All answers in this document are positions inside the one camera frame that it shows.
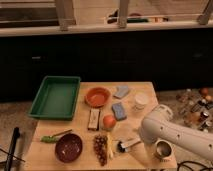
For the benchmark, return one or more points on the white handled dish brush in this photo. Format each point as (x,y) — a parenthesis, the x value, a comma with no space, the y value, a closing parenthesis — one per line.
(123,146)

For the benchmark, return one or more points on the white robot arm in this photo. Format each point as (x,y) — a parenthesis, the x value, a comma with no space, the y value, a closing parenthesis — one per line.
(157,125)

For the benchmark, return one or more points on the orange red bowl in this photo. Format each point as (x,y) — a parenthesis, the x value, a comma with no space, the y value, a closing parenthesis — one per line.
(97,97)

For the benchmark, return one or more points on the dark maroon bowl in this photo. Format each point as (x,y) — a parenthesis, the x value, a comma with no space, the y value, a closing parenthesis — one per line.
(68,148)

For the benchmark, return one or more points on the grey blue cloth piece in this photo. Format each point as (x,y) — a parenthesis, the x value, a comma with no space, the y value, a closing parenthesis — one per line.
(121,92)

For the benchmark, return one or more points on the blue sponge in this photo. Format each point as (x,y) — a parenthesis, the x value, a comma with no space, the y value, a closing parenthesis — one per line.
(119,111)

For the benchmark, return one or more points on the wooden block eraser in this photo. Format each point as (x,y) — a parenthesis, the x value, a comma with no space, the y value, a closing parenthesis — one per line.
(93,123)

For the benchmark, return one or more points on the orange fruit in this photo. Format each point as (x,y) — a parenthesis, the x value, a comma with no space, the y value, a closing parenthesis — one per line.
(109,122)

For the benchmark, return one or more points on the white plastic cup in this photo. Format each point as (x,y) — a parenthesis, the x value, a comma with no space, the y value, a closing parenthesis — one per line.
(141,100)

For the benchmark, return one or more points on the green plastic tray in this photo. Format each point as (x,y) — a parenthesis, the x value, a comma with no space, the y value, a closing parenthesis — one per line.
(56,98)

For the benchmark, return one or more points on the bunch of brown grapes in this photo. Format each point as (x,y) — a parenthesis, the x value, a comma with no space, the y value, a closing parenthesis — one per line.
(100,148)

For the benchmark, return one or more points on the yellow corn piece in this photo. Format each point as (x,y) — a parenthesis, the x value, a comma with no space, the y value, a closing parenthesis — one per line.
(109,146)

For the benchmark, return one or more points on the metal cup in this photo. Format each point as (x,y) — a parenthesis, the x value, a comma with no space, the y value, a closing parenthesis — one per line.
(162,150)

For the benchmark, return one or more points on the black stand pole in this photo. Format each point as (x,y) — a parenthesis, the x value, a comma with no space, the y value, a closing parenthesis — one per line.
(10,156)

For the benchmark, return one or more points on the green handled peeler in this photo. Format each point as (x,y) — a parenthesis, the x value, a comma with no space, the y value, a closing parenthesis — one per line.
(54,138)

